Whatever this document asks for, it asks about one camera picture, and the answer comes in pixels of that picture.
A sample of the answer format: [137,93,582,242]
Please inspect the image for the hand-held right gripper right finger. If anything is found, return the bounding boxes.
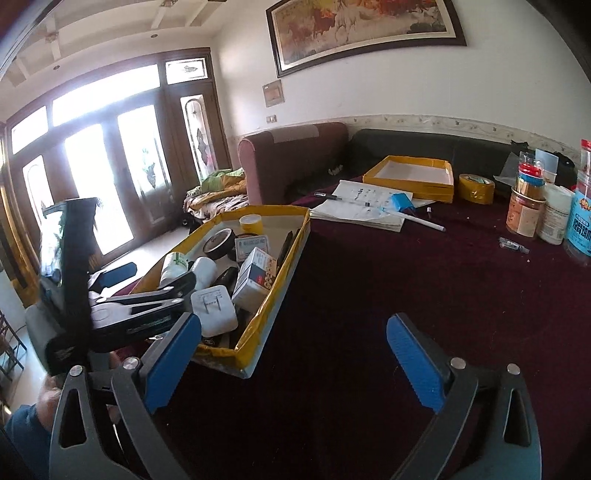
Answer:
[386,313,542,480]

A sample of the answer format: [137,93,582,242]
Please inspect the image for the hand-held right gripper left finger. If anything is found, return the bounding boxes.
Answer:
[48,313,202,480]

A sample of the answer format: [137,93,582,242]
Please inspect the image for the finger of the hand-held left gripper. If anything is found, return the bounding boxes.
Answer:
[88,261,138,296]
[90,271,198,308]

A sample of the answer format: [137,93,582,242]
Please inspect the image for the white bottle green label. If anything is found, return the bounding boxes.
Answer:
[160,252,191,286]

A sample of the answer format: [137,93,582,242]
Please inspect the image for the large white pill bottle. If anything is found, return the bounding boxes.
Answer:
[191,257,219,291]

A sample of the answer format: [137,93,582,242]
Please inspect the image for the white power adapter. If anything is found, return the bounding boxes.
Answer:
[191,285,239,339]

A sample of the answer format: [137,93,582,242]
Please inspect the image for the white box red blue print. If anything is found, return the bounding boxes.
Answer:
[232,247,277,310]

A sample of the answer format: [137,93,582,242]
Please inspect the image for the yellow taped cardboard tray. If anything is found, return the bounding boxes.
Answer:
[130,205,311,380]

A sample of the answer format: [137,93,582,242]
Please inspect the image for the thick black pen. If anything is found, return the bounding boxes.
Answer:
[276,230,295,274]

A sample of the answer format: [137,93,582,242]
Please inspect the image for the person's left forearm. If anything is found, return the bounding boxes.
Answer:
[2,402,52,446]

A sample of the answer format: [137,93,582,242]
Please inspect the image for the person's left hand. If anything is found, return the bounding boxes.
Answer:
[36,375,65,432]

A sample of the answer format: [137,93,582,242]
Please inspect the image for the black tape roll red core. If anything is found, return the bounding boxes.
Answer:
[202,228,237,260]

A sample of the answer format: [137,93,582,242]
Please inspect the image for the maroon velvet tablecloth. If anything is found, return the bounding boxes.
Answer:
[111,178,591,480]

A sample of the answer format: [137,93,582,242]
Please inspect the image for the metal rack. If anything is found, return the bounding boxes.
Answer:
[0,309,26,402]

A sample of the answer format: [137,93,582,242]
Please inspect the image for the crumpled patterned blanket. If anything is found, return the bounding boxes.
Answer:
[184,167,250,222]

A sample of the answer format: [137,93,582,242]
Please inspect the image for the wooden glazed door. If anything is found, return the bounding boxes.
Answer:
[0,50,232,296]

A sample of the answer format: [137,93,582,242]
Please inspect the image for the white pen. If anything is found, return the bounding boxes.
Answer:
[394,209,447,232]

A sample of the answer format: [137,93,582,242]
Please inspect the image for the clear wrapped small item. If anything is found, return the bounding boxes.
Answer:
[498,237,530,256]

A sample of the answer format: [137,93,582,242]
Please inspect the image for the open paper notebook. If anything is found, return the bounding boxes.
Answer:
[309,179,438,233]

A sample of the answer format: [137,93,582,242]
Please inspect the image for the reddish brown armchair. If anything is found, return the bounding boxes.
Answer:
[237,122,350,208]

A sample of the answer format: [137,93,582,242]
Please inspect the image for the shallow yellow taped tray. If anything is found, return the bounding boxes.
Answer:
[362,155,455,204]

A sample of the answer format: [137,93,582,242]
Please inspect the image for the wide yellow tape roll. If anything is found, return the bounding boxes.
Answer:
[458,174,496,205]

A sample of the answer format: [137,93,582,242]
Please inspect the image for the glass jar orange label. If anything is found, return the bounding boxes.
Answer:
[505,184,546,240]

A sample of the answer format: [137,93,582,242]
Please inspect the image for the white plastic jar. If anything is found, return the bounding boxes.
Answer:
[537,184,576,246]

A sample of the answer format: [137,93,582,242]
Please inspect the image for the dark sofa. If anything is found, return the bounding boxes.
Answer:
[286,128,580,206]

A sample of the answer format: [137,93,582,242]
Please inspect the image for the large clear jar blue label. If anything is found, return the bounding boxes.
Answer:
[562,137,591,269]

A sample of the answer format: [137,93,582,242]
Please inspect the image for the clear jar blue red bands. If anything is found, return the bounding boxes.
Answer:
[516,151,546,190]

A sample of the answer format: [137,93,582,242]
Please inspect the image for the clear plastic box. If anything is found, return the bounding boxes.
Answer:
[534,148,561,186]

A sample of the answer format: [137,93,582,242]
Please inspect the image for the beige wall panel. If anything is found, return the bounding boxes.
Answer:
[262,79,284,108]

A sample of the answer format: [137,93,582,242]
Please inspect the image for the framed wall painting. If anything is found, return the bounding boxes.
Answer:
[265,0,468,78]

